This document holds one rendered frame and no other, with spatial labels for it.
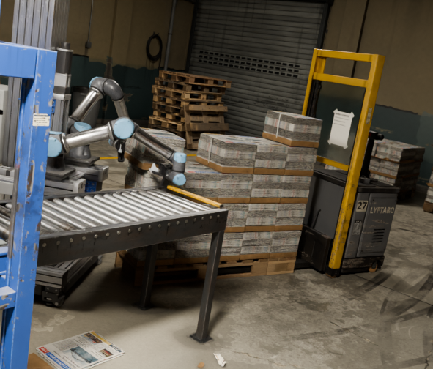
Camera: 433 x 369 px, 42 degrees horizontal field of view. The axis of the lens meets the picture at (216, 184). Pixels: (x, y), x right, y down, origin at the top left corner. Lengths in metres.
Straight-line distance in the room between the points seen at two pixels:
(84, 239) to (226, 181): 1.82
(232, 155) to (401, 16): 6.97
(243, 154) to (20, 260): 2.38
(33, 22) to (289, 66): 8.27
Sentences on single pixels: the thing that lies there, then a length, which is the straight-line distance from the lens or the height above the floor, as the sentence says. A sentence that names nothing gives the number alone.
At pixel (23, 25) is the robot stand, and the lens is 3.71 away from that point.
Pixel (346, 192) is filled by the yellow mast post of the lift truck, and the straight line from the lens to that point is 4.66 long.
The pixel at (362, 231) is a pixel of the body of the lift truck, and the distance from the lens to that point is 4.99.
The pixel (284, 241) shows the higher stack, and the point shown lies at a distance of 4.62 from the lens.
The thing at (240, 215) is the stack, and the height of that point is 0.51.
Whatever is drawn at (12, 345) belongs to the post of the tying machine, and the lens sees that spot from 2.25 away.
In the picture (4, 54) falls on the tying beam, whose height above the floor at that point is 1.52.
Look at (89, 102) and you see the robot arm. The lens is 4.14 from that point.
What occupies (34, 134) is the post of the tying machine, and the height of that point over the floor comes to 1.27.
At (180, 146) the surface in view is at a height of 1.01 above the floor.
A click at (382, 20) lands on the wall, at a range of 10.76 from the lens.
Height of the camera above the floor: 1.60
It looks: 12 degrees down
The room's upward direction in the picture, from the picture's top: 9 degrees clockwise
